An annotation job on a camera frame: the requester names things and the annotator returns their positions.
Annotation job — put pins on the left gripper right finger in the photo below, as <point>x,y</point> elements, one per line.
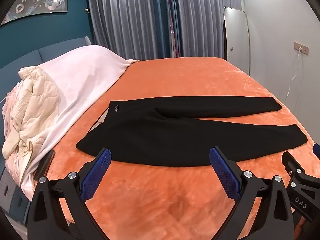
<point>274,219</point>

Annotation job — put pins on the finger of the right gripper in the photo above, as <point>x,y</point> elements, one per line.
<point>297,173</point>
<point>316,150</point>

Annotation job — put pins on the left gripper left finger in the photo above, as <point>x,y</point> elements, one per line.
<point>58,208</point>

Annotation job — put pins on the black pants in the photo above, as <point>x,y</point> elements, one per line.
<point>179,131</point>

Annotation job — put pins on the black smartphone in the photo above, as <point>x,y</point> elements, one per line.
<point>44,165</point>

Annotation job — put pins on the grey bedside table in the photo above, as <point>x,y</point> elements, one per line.
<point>13,201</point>

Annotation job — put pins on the cream quilted comforter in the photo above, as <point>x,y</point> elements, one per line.
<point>38,107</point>

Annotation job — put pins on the white sheet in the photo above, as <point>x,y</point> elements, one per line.
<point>82,76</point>

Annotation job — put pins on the blue padded headboard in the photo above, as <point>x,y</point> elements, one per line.
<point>9,73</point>

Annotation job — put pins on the grey blue curtains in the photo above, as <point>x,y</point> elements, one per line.
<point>156,29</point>

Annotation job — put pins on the wall socket plate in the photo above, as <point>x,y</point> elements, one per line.
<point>301,48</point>

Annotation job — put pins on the silver wall art panel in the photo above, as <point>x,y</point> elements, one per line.
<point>25,8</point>

